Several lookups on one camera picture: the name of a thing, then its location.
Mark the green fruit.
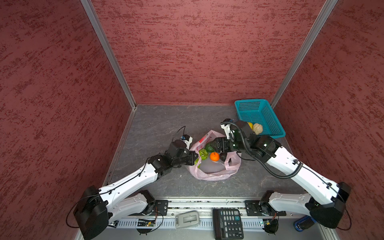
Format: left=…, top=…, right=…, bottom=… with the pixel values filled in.
left=199, top=149, right=209, bottom=161

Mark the orange fruit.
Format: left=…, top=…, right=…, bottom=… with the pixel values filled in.
left=210, top=152, right=220, bottom=162

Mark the beige potato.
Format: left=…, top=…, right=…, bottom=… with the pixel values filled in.
left=252, top=123, right=264, bottom=135

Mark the grey plastic device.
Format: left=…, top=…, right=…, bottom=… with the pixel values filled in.
left=175, top=211, right=200, bottom=229

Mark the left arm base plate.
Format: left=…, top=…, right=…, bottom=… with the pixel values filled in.
left=150, top=200, right=169, bottom=217

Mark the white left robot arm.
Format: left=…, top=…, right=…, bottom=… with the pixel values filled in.
left=73, top=149, right=199, bottom=240

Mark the left circuit board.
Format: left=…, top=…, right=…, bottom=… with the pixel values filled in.
left=137, top=219, right=156, bottom=228

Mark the dark green avocado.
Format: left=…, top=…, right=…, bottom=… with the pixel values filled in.
left=205, top=143, right=216, bottom=153

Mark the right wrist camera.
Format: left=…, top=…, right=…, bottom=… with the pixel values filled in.
left=221, top=119, right=255, bottom=141

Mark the blue black device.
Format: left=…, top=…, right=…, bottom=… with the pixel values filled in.
left=294, top=216, right=316, bottom=232

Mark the teal plastic perforated basket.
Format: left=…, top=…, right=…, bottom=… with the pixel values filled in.
left=235, top=99, right=286, bottom=139

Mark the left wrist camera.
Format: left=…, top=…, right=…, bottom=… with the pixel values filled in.
left=167, top=135, right=193, bottom=158

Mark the aluminium corner post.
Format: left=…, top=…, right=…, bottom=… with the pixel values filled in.
left=80, top=0, right=138, bottom=110
left=270, top=0, right=338, bottom=109

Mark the pink plastic bag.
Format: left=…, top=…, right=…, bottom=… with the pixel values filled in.
left=187, top=130, right=242, bottom=181

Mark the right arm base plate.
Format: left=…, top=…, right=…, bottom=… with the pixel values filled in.
left=245, top=200, right=287, bottom=217

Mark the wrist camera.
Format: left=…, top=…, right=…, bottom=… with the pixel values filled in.
left=221, top=119, right=255, bottom=141
left=167, top=135, right=193, bottom=158

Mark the black calculator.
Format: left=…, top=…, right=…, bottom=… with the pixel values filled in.
left=212, top=209, right=244, bottom=240

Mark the dark purple mangosteen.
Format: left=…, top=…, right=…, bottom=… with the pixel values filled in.
left=219, top=153, right=228, bottom=162

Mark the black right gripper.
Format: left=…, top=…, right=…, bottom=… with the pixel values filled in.
left=210, top=136, right=250, bottom=153

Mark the aluminium corner post left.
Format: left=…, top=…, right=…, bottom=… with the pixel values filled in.
left=80, top=0, right=138, bottom=110

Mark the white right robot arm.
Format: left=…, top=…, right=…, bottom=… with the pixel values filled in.
left=213, top=136, right=351, bottom=229

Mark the aluminium front rail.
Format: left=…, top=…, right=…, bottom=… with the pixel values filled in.
left=86, top=197, right=326, bottom=214

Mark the aluminium corner post right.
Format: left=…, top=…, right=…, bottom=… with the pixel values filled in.
left=270, top=0, right=338, bottom=109

